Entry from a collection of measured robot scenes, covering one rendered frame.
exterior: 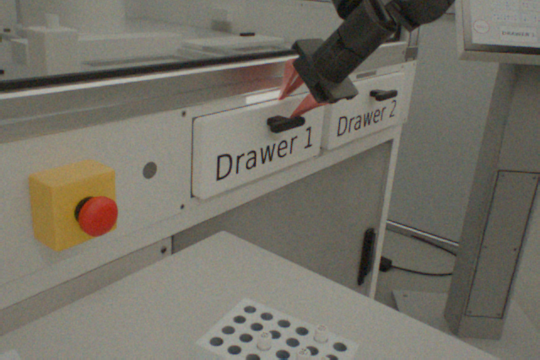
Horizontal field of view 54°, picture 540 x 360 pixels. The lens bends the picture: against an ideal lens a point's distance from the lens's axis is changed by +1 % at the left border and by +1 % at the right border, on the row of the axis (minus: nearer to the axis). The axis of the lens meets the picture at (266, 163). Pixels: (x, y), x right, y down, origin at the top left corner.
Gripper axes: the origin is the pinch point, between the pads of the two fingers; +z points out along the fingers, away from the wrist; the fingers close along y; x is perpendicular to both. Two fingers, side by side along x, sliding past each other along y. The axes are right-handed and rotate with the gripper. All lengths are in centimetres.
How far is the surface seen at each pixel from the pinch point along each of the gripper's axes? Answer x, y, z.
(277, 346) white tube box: 30.6, -26.5, -6.6
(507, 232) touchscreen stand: -95, -43, 27
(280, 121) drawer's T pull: 5.2, -2.7, -0.9
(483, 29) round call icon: -75, 6, -7
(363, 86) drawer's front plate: -23.8, 1.1, 0.8
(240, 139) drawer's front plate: 10.6, -2.2, 2.7
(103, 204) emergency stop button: 36.3, -7.0, -1.5
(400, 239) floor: -146, -31, 94
